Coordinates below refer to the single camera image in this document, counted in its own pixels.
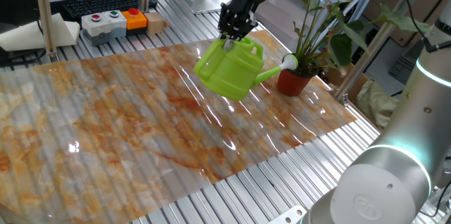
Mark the white foam packing block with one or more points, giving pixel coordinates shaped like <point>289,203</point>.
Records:
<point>278,12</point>

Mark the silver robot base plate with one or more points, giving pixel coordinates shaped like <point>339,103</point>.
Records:
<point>289,215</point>

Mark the green plastic watering can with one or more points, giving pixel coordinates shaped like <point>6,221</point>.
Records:
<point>229,72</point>

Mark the white folded paper cone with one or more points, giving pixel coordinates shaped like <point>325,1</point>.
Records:
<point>31,35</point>

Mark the beige fabric bag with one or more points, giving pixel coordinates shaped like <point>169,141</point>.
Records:
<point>375,106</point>

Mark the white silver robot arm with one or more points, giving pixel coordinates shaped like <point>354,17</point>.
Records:
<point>405,139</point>

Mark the black keyboard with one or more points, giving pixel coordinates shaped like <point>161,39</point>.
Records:
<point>105,4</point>

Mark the green plant in terracotta pot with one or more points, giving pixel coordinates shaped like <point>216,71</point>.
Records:
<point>292,83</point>

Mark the grey box with green button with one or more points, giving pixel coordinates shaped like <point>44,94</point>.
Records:
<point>116,23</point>

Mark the brown cardboard box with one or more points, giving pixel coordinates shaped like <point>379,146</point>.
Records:
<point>354,88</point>

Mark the small wooden block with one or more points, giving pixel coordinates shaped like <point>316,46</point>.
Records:
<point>154,23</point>

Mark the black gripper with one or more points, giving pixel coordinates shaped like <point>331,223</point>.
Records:
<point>243,5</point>

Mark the orange emergency stop box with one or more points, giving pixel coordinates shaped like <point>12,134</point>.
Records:
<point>135,21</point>

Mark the grey box with red button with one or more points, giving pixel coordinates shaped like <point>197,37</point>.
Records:
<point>94,28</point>

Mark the dark grey plastic crate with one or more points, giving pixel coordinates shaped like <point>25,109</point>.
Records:
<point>405,65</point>

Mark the orange marble pattern mat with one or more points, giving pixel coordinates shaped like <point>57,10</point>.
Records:
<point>105,129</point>

